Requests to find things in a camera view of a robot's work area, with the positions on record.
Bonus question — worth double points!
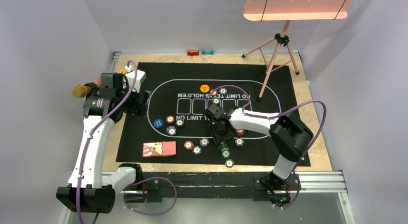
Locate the small red chip stack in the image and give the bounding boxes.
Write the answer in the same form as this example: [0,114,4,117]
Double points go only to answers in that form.
[235,130,245,136]

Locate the aluminium rail frame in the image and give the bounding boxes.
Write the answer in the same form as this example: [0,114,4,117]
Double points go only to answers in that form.
[57,171,356,224]

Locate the red poker chip stack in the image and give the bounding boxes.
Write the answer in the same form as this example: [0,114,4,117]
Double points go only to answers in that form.
[183,141,195,151]

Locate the orange big blind button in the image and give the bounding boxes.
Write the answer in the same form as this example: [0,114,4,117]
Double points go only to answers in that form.
[200,84,210,93]

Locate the green poker chip stack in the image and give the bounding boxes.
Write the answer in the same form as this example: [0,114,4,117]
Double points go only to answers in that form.
[218,143,228,151]

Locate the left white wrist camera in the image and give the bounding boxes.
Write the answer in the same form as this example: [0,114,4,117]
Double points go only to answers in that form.
[125,70,146,93]

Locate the teal toy block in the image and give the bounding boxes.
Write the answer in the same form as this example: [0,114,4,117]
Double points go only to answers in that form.
[201,50,214,55]

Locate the black round microphone base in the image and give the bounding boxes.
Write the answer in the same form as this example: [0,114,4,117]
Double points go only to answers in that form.
[111,112,123,124]

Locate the blue small blind button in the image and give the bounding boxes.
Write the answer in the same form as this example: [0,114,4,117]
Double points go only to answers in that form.
[153,119,165,129]

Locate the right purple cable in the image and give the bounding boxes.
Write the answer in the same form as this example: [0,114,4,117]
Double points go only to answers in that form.
[205,84,327,211]

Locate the pink perforated panel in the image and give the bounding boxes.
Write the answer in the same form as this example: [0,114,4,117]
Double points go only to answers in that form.
[243,0,353,21]

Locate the red toy block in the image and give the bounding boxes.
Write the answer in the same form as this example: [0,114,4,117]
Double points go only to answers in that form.
[187,50,200,56]

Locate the single blue poker chip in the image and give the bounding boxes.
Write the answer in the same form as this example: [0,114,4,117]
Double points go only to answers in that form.
[166,126,177,136]

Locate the red playing card box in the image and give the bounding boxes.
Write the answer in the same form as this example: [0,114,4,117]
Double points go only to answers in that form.
[142,141,177,158]

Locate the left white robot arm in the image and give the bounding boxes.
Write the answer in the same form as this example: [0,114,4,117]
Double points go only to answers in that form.
[56,71,150,213]

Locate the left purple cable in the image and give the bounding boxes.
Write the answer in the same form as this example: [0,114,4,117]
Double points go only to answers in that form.
[76,60,178,224]

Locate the pink tripod stand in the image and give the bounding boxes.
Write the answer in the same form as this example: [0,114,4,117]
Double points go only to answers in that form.
[242,20,300,102]

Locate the gold microphone head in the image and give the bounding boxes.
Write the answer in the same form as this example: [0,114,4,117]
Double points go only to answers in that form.
[72,85,92,98]

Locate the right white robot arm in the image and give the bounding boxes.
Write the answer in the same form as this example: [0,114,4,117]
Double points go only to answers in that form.
[204,104,314,189]

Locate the black poker table mat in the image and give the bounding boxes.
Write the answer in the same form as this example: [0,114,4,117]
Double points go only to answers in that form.
[116,63,297,165]

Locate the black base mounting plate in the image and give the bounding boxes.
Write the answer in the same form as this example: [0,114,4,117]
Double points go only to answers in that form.
[122,172,300,204]

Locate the colourful toy block vehicle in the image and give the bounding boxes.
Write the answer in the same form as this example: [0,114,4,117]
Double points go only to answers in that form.
[96,70,127,86]

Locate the purple cable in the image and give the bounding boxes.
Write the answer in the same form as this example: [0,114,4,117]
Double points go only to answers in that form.
[205,84,327,211]
[76,60,178,224]

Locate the single green poker chip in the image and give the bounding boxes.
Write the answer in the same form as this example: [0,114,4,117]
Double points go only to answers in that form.
[175,119,185,127]

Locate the blue poker chip stack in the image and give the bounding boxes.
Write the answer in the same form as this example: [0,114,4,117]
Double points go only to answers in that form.
[200,138,209,147]

